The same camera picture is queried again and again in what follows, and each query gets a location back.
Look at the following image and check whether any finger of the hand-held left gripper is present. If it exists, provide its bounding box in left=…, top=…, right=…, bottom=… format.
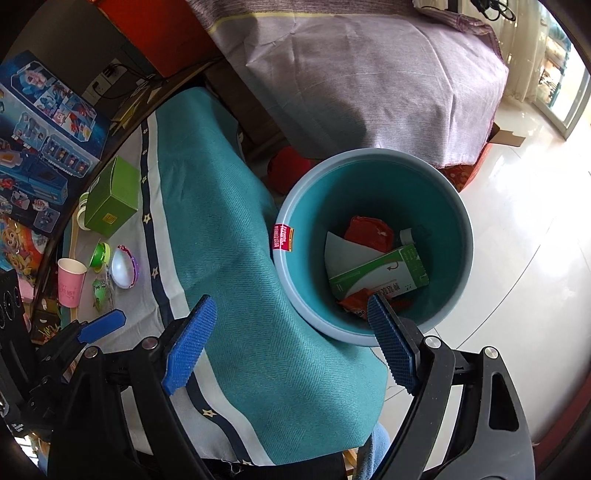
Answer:
left=36, top=310, right=127, bottom=365

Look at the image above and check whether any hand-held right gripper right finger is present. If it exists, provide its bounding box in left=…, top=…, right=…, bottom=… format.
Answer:
left=367, top=294, right=536, bottom=480

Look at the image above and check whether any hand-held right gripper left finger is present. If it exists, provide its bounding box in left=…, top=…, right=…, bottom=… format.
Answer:
left=48, top=295, right=218, bottom=480

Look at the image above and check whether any small green plastic toy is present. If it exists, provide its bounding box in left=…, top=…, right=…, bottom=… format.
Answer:
left=91, top=277, right=114, bottom=310

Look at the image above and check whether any pink paper cup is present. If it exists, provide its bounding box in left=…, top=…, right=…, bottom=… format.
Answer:
left=57, top=258, right=88, bottom=308

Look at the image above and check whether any red snack wrapper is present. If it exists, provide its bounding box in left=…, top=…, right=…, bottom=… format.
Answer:
left=344, top=216, right=395, bottom=254
left=339, top=286, right=411, bottom=319

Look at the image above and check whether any silver purple capsule half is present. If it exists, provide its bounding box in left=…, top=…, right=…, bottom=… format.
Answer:
left=111, top=244, right=139, bottom=291

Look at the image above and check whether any small green jelly cup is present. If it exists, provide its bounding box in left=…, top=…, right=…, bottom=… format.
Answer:
left=89, top=242, right=112, bottom=268

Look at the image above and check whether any white green medicine carton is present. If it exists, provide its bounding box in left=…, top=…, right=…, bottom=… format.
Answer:
left=329, top=244, right=430, bottom=301

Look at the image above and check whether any green cardboard box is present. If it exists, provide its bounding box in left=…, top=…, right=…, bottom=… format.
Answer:
left=84, top=156, right=140, bottom=233

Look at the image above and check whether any teal trash bin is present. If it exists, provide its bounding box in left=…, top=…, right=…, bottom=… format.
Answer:
left=271, top=148, right=474, bottom=347

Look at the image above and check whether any black electronic device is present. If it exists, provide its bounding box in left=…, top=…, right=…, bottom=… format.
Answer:
left=0, top=270, right=28, bottom=330

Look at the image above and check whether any teal white striped tablecloth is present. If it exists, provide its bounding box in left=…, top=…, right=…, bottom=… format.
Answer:
left=60, top=88, right=389, bottom=467

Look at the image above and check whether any blue denim cloth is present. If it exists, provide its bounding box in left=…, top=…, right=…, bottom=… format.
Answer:
left=355, top=422, right=393, bottom=480

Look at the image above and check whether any red patterned box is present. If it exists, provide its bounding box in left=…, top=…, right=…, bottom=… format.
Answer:
left=436, top=143, right=492, bottom=192

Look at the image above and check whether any blue toy box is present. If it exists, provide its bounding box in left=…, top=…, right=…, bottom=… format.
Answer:
left=0, top=50, right=112, bottom=236

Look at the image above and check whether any brown cardboard piece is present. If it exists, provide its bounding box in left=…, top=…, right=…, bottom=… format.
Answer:
left=489, top=122, right=527, bottom=147

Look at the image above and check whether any purple cloth cover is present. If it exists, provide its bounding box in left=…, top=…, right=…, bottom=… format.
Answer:
left=185, top=0, right=511, bottom=167

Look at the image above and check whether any red gift box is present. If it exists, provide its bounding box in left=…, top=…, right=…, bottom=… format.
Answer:
left=95, top=0, right=222, bottom=77

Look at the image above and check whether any white wall socket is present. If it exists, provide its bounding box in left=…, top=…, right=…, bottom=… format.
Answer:
left=90, top=65, right=125, bottom=100

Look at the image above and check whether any black cable bundle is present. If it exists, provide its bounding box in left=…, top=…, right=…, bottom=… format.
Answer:
left=471, top=0, right=518, bottom=21

